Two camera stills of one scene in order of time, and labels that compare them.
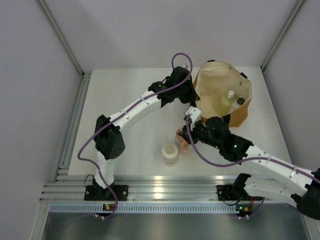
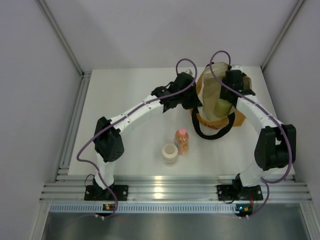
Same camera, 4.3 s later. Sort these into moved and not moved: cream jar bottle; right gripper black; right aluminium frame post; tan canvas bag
Moved: right gripper black
Not moved: tan canvas bag; cream jar bottle; right aluminium frame post
